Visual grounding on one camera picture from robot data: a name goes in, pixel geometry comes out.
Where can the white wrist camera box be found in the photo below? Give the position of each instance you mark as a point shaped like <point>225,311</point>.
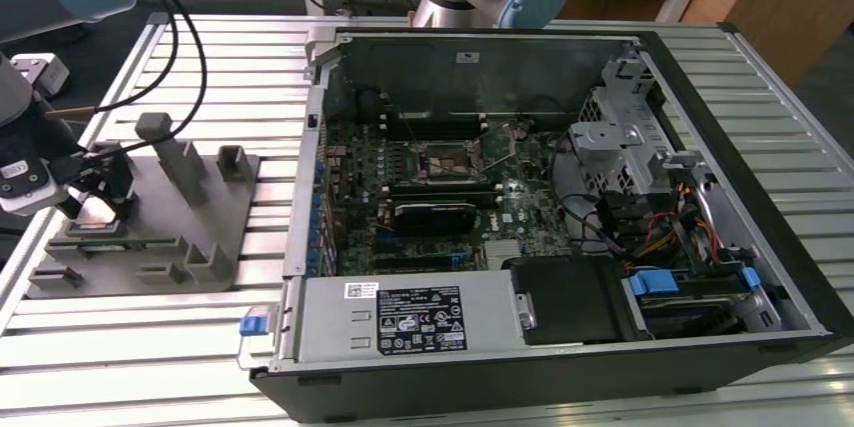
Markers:
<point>43,72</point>

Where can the wooden cabinet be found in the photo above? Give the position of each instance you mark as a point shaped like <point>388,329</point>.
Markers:
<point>801,7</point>

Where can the black RAM slot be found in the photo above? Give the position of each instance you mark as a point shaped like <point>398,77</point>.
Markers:
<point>441,199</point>
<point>441,189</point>
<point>454,133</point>
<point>454,122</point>

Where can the silver power supply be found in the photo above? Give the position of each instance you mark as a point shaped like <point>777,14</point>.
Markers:
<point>334,327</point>

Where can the green RAM stick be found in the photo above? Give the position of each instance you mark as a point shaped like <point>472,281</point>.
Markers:
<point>137,245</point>

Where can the blue plastic clip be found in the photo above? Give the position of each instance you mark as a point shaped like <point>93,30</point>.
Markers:
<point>751,278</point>

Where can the blue release latch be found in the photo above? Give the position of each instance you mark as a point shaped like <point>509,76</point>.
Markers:
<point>253,325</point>

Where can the small silver heatsink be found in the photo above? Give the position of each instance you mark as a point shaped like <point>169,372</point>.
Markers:
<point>502,252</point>

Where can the green motherboard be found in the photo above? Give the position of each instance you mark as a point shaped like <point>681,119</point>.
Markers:
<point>535,207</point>

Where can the black expansion slot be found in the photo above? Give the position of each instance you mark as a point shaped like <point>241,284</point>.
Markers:
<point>414,263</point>
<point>428,241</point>

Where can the CPU socket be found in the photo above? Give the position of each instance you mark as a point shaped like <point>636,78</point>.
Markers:
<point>446,163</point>

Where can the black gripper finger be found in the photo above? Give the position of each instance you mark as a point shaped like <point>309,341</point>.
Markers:
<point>120,182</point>
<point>77,197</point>

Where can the silver CPU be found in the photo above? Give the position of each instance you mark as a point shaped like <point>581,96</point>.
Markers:
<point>90,225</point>

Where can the hard disk in blue carrier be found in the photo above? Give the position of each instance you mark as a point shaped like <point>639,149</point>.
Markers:
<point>651,284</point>

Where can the grey parts rack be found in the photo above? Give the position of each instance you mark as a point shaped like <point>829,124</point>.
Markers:
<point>161,227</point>

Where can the black graphics card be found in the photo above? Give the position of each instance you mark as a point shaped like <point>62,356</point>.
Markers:
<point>434,219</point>

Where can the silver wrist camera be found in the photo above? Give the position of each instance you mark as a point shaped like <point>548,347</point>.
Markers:
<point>27,197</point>

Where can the black PC case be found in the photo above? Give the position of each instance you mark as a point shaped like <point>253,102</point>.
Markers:
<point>468,397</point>

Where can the grey case latch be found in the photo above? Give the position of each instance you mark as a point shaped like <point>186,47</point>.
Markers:
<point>320,44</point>

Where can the silver drive cage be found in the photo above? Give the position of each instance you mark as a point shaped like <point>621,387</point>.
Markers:
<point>604,139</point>

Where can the black plastic shroud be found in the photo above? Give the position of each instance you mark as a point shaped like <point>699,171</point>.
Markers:
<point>575,297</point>

